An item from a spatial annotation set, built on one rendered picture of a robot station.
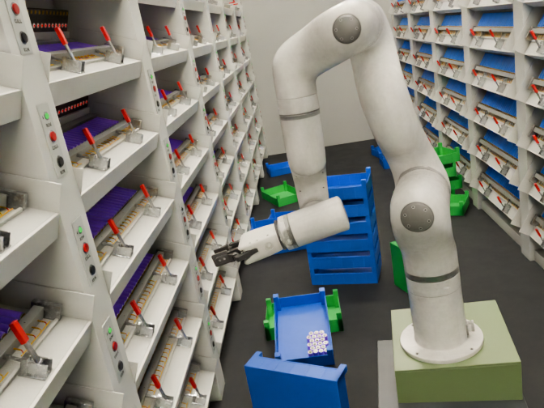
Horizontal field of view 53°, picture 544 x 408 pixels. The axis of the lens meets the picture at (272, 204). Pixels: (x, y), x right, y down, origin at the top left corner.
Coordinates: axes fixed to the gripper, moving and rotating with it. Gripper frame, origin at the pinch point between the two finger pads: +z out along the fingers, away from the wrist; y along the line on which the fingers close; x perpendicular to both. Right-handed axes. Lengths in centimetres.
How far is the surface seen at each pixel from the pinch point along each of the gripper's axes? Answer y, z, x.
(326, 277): 104, -11, -64
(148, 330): -13.0, 19.5, -6.6
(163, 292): 8.4, 21.4, -7.3
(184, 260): 30.3, 20.0, -8.1
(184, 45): 100, 7, 52
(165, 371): -0.2, 26.9, -25.2
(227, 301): 78, 28, -47
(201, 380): 25, 30, -46
